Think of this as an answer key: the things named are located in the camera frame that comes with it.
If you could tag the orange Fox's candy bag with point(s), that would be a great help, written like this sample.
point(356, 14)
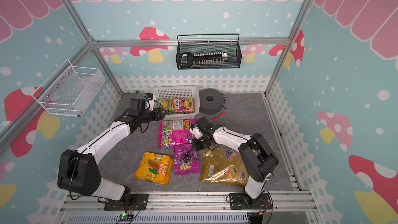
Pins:
point(183, 105)

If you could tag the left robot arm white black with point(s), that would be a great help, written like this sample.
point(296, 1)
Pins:
point(78, 170)

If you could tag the purple grape candy bag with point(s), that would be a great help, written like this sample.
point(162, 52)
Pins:
point(186, 160)

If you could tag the aluminium front rail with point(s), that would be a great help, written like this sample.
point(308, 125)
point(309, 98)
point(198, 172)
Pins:
point(158, 202)

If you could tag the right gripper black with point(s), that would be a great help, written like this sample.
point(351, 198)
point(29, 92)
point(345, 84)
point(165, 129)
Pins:
point(196, 147)

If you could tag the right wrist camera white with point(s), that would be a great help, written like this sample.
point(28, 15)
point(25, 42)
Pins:
point(194, 130)

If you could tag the white plastic perforated basket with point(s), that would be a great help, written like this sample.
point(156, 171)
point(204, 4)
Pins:
point(180, 92)

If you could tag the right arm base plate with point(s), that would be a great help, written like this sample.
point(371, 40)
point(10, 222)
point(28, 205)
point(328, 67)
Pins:
point(240, 201)

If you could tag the white wire wall basket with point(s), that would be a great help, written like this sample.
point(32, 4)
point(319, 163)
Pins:
point(69, 90)

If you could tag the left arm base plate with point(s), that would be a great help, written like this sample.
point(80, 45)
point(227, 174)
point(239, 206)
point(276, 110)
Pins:
point(135, 202)

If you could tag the small green circuit board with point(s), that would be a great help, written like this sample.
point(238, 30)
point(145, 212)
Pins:
point(125, 217)

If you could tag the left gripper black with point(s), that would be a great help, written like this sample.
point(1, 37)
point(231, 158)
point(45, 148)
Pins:
point(158, 115)

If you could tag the large gold candy bag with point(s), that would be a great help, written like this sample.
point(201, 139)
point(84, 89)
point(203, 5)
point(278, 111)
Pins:
point(223, 166)

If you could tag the green Fox's candy bag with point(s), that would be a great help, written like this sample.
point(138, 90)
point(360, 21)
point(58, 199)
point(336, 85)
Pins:
point(166, 104)

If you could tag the black white brush tool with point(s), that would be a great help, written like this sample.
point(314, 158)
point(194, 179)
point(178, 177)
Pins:
point(188, 59)

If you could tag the red pen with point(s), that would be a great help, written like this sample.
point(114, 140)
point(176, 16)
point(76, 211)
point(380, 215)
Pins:
point(222, 113)

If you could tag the black wire wall basket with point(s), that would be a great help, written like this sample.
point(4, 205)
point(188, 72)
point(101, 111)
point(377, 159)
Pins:
point(208, 51)

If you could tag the large pink mixed candy bag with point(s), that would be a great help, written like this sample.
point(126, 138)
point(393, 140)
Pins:
point(175, 132)

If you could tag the yellow mango candy bag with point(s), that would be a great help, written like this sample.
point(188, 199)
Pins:
point(155, 168)

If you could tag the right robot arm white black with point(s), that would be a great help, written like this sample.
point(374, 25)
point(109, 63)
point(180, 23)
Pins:
point(258, 157)

